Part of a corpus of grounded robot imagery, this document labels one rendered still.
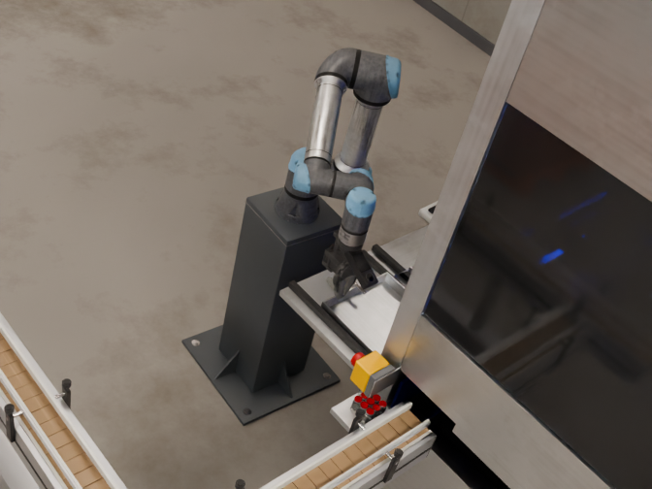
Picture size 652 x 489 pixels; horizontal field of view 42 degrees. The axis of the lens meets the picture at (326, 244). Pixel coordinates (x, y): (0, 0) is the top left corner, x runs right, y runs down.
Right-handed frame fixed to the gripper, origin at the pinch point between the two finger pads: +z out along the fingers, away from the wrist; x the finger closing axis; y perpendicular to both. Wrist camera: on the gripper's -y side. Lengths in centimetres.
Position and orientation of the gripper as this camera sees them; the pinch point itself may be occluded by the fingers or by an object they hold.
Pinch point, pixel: (341, 297)
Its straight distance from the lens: 243.3
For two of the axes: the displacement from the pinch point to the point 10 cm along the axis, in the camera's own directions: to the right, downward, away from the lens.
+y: -6.5, -5.8, 5.0
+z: -1.9, 7.6, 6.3
